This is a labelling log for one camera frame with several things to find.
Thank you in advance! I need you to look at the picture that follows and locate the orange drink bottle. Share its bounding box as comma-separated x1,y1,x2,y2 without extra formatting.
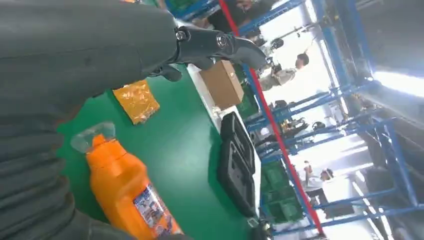
70,120,185,240

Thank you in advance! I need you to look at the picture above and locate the person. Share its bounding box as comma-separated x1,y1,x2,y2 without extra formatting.
258,52,311,92
303,160,335,207

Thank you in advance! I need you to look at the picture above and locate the brown cardboard box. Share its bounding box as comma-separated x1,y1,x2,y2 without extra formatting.
198,59,245,111

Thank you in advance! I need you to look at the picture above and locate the black foam-lined case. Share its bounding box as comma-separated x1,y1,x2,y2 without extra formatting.
216,111,258,219

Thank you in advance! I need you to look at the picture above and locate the yellow plastic sheet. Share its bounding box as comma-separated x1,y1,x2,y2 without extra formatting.
112,79,161,126

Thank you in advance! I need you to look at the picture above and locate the red metal rail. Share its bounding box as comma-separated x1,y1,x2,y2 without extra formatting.
218,0,325,237

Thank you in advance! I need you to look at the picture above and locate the blue metal shelving rack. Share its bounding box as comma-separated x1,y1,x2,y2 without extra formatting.
165,0,424,240

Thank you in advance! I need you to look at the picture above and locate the green plastic crate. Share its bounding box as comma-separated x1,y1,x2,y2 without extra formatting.
260,161,304,225
236,82,260,119

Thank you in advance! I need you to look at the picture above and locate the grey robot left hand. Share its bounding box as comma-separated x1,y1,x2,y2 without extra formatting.
0,0,268,124

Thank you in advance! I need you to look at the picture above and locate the green table mat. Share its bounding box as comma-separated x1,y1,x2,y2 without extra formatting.
56,62,257,240

